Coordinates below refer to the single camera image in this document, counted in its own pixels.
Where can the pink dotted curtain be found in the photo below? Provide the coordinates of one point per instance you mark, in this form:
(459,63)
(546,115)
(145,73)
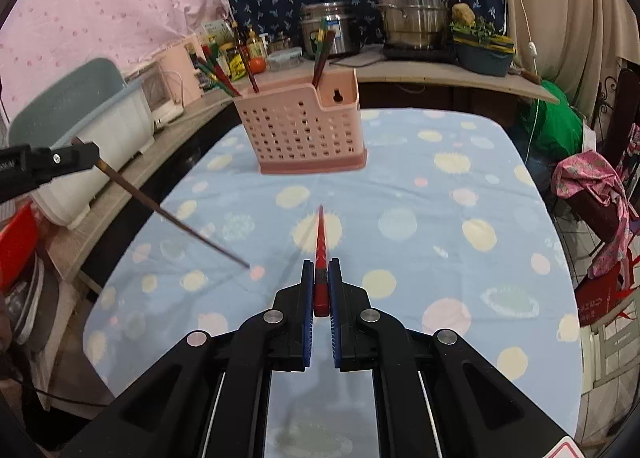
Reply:
(100,3)

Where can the maroon chopstick gold band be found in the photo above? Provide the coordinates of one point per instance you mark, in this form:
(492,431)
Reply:
(318,53)

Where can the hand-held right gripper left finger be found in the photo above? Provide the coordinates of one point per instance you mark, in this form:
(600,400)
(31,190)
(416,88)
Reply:
(307,318)

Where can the dark sauce bottle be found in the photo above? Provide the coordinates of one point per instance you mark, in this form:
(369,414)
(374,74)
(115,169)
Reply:
(239,38)

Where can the black induction cooker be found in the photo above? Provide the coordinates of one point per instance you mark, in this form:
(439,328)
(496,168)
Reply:
(420,53)

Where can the red chopstick green band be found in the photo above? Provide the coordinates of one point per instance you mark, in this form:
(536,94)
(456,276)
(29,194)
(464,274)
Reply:
(320,238)

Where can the green label carton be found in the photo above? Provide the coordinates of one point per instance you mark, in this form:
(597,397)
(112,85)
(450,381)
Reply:
(216,33)

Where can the white plastic tub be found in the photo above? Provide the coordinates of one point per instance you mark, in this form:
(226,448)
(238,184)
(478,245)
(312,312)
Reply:
(100,138)

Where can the green bag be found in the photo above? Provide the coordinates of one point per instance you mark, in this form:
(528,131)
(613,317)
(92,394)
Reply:
(552,118)

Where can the red chopstick grey band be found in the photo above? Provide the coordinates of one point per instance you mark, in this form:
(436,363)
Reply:
(224,72)

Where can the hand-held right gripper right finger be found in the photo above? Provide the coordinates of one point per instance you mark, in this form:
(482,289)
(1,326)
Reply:
(335,318)

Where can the red tomato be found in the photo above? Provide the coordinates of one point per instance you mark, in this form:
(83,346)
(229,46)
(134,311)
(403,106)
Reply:
(257,65)

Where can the red box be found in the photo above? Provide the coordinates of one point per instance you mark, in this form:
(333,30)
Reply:
(17,243)

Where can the dark red chopstick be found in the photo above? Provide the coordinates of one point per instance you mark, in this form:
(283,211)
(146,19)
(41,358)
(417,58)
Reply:
(249,68)
(325,58)

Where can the beige curtain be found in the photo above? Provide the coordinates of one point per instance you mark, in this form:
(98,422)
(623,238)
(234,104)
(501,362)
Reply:
(575,13)

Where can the steel steamer pot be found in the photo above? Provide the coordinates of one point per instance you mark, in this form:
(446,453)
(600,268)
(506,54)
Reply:
(412,8)

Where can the blue dotted tablecloth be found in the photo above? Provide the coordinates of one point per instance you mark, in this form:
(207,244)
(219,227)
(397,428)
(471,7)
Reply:
(425,198)

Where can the brown chopstick gold band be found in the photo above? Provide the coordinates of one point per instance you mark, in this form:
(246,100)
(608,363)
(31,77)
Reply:
(165,212)

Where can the glass food container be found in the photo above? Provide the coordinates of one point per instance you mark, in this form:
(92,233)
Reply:
(285,60)

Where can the yellow packet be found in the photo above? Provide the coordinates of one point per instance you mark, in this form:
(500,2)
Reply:
(236,67)

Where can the green chopstick gold band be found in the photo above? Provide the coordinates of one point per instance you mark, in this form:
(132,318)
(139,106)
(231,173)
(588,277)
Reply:
(212,78)

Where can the steel rice cooker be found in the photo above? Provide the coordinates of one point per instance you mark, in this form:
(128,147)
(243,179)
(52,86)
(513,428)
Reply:
(345,31)

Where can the dark metal chair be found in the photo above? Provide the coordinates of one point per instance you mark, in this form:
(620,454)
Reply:
(617,108)

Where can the oil bottle yellow label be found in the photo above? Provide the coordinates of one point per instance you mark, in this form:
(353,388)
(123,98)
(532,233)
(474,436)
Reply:
(256,46)

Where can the pink perforated utensil holder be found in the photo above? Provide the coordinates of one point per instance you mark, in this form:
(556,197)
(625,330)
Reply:
(300,138)

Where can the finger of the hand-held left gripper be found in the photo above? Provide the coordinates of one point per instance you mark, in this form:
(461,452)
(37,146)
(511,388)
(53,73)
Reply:
(65,158)

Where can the red paper bag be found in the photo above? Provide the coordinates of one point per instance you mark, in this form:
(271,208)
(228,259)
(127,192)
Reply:
(600,298)

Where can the pink floral cloth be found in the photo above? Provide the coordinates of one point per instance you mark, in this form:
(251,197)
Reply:
(595,188)

